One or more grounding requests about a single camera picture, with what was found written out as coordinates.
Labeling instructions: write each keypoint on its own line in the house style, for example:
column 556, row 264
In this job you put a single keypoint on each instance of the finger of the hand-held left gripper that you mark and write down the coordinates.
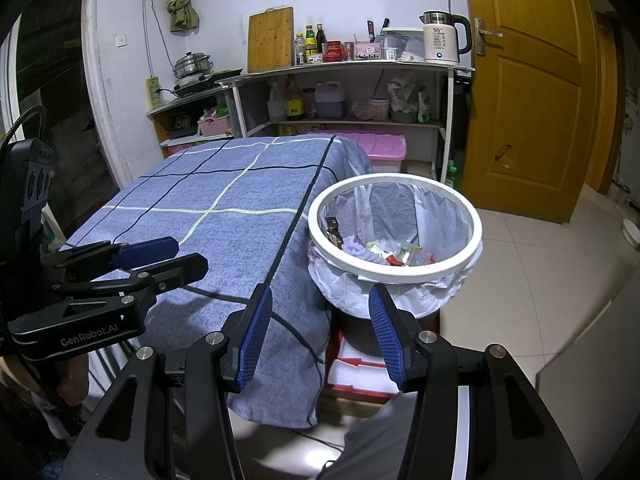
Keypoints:
column 175, row 267
column 150, row 250

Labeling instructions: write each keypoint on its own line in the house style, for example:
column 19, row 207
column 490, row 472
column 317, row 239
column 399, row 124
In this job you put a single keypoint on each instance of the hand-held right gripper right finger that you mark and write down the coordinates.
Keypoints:
column 387, row 330

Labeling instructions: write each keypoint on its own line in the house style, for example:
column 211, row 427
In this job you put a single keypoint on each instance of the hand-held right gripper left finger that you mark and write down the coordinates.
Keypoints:
column 255, row 330

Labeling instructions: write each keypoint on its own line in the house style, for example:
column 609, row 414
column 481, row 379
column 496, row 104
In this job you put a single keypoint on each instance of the white rimmed trash bin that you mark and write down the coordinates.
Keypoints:
column 395, row 274

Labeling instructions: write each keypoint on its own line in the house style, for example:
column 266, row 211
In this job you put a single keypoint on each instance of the red snack packet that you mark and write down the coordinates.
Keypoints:
column 395, row 260

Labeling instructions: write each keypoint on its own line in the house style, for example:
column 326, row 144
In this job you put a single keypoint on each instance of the white foam fruit net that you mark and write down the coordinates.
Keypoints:
column 362, row 252

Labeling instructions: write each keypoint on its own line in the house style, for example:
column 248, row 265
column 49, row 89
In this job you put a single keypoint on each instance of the green wrapper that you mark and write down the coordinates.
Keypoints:
column 410, row 251

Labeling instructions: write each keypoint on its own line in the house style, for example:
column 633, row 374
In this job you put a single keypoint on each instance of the brown wrapper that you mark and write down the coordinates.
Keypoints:
column 333, row 232

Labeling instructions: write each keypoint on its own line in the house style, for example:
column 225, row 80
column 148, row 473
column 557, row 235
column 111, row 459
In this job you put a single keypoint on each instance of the person's left hand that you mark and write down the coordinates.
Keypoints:
column 70, row 380

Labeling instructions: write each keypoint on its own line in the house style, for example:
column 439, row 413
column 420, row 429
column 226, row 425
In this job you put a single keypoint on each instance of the white and red box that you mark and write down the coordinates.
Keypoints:
column 355, row 370

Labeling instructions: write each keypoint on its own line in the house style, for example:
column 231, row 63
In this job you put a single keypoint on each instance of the blue checked blanket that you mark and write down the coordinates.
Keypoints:
column 200, row 185

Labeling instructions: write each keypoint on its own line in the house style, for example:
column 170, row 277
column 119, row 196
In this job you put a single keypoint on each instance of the person's grey pants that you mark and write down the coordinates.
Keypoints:
column 370, row 445

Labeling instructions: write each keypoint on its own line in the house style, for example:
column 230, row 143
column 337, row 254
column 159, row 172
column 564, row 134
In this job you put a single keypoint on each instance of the low wooden shelf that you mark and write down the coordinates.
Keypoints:
column 160, row 120

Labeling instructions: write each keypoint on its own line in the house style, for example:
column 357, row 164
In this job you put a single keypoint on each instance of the white plastic bin liner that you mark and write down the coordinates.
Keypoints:
column 440, row 210

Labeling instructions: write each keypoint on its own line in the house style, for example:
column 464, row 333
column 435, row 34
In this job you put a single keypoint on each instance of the pink plastic basket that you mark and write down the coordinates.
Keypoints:
column 215, row 126

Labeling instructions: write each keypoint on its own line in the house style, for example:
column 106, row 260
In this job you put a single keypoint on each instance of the yellowed power strip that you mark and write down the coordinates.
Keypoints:
column 154, row 92

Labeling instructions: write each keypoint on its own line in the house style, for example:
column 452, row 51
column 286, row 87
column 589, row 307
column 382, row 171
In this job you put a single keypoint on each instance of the black induction cooker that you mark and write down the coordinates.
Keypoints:
column 210, row 81

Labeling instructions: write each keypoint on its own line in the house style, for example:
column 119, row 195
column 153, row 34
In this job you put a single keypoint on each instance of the pink storage box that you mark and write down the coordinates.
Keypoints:
column 370, row 147

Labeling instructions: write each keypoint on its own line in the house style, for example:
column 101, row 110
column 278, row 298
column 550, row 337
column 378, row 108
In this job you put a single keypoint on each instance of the steel steamer pot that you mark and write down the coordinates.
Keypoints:
column 192, row 66

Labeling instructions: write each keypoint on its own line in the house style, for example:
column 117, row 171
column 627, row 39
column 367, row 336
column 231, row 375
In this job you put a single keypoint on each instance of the white plastic jug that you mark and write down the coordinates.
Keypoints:
column 276, row 105

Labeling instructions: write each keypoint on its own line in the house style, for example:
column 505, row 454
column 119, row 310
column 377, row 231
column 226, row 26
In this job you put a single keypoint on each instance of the yellow label bottle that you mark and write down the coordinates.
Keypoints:
column 294, row 102

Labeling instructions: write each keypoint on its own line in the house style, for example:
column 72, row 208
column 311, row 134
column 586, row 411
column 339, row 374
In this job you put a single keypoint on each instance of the dark jar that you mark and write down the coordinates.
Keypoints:
column 310, row 105

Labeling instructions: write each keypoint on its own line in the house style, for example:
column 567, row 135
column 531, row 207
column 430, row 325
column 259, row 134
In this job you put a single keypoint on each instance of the dark liquid jerrycan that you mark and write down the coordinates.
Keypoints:
column 331, row 102

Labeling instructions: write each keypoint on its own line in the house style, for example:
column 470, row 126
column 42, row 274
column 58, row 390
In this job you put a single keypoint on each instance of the crumpled plastic bags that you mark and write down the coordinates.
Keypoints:
column 407, row 97

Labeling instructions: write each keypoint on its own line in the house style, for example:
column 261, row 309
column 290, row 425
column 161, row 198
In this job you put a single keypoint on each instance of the wooden cutting board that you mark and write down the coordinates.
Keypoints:
column 270, row 40

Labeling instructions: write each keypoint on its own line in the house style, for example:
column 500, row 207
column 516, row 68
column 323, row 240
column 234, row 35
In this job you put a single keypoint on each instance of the small clear bottle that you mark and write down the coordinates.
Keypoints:
column 299, row 50

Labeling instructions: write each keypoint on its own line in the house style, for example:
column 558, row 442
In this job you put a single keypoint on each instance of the white bowl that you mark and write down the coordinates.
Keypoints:
column 631, row 234

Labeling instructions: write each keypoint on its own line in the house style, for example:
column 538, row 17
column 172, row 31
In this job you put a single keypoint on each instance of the red jar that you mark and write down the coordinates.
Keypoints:
column 332, row 52

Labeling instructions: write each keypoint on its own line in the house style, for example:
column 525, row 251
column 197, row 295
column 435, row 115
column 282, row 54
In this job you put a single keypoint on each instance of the white shelf unit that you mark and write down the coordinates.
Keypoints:
column 350, row 66

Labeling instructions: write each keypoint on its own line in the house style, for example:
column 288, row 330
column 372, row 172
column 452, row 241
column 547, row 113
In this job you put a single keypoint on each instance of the yellow wooden door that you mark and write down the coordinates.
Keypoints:
column 530, row 100

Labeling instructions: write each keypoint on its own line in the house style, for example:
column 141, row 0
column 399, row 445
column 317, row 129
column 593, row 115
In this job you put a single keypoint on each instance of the dark sauce bottle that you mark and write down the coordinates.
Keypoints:
column 321, row 40

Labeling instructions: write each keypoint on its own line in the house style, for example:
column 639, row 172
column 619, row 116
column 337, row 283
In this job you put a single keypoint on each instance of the small glass jar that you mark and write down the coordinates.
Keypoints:
column 348, row 51

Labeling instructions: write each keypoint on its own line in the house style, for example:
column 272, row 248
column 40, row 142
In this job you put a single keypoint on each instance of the pink knife holder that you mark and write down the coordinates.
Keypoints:
column 369, row 51

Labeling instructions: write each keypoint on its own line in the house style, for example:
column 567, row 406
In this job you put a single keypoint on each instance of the clear lidded container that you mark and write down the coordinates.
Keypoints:
column 405, row 42

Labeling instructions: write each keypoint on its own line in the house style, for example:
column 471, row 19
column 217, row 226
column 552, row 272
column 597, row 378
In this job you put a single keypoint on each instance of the white electric kettle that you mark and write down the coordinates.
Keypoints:
column 440, row 40

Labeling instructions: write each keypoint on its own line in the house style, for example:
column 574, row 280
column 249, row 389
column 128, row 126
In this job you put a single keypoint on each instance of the white wall switch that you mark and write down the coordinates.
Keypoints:
column 121, row 40

